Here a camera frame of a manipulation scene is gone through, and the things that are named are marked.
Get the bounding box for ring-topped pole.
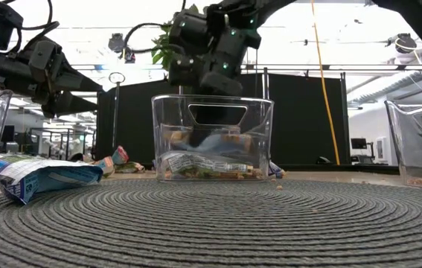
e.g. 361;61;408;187
108;71;127;150

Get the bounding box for background computer monitor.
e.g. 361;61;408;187
350;137;368;151

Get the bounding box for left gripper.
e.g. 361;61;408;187
28;39;104;119

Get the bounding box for green potted plant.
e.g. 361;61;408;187
150;3;200;74

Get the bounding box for black metal table frame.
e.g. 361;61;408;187
277;162;400;176

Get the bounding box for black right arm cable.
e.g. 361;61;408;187
121;22;182;57

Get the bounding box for blue granola bar orange ends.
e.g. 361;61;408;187
162;126;256;153

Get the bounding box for black ceiling camera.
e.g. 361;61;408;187
107;32;137;64
386;32;418;55

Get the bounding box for snack packets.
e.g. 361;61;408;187
160;150;266;182

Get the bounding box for blue white granola bar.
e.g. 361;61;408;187
0;153;104;205

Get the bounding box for black partition panel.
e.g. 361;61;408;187
96;72;350;167

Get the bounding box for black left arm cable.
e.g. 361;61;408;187
7;0;61;53

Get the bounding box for grey round woven placemat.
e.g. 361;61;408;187
0;179;422;268

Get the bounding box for white wall box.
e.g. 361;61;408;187
375;135;389;162

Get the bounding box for gold wrapped snack bar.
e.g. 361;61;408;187
115;161;146;175

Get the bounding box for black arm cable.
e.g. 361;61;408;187
7;0;61;53
121;22;182;57

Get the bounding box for red granola bar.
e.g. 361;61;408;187
111;144;130;165

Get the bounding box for yellow hanging cable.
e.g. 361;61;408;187
310;0;342;167

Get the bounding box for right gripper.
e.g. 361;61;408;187
191;28;249;149

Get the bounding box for background workstation frame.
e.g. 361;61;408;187
28;127;96;162

